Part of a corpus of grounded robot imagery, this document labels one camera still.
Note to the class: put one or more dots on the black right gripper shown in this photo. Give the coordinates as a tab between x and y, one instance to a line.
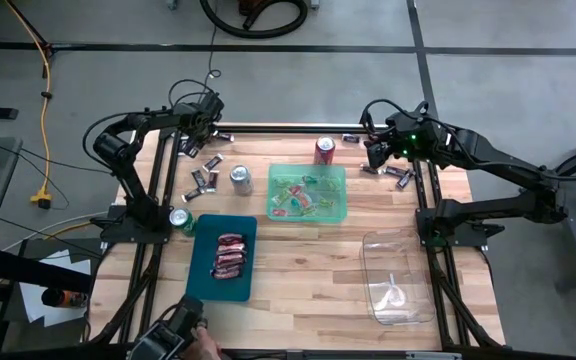
410	137

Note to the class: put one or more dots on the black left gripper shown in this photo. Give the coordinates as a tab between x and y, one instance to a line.
200	117

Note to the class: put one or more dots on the green hard candy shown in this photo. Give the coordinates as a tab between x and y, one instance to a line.
283	197
310	211
325	203
282	182
310	179

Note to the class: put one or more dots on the red hard candy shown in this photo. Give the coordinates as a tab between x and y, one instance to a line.
304	200
296	190
279	212

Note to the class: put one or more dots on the teal hard candy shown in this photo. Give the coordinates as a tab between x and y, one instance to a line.
295	203

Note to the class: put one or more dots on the clear plastic basket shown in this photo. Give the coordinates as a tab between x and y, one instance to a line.
398	260

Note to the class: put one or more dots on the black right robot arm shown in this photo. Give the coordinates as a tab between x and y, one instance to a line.
498	160

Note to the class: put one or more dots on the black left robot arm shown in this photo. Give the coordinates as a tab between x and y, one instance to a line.
140	207

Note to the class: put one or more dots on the red soda can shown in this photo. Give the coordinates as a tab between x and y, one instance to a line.
324	150

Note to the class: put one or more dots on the silver soda can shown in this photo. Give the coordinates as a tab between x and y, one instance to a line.
241	179

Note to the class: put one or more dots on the translucent green plastic basket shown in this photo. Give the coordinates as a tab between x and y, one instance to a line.
338	215

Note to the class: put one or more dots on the green soda can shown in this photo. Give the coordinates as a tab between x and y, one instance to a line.
182	221

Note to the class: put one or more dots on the dark blue plastic basket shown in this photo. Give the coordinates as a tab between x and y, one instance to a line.
203	260

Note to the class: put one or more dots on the vacuum cleaner body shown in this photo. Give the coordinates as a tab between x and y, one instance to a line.
253	6

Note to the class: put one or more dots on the black handheld device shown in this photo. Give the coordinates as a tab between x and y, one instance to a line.
168	325

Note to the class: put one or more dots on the person's hand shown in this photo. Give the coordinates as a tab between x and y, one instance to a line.
203	345

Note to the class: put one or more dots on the dark bottle with orange end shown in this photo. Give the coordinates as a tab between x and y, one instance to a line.
65	298

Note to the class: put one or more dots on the black stand leg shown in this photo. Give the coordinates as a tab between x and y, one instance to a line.
28	22

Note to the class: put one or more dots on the black slanted bar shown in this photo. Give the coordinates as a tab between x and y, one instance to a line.
28	267

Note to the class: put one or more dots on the white paper sheets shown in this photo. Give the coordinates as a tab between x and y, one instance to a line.
33	300

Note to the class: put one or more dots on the black metal table frame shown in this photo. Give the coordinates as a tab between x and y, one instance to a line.
293	128

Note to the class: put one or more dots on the silver metal bracket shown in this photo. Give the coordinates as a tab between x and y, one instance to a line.
433	356

